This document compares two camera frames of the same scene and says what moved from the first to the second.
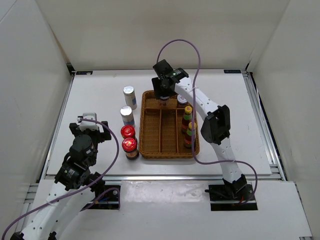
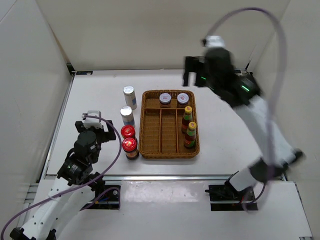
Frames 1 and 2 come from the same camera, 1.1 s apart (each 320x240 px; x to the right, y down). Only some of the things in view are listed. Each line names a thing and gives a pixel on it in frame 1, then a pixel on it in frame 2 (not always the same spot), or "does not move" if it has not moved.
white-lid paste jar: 164,101 does not move
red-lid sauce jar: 128,131 does not move
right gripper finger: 157,84 -> 195,64
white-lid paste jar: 181,100 does not move
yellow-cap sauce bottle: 187,117 does not move
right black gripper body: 164,91 -> 211,83
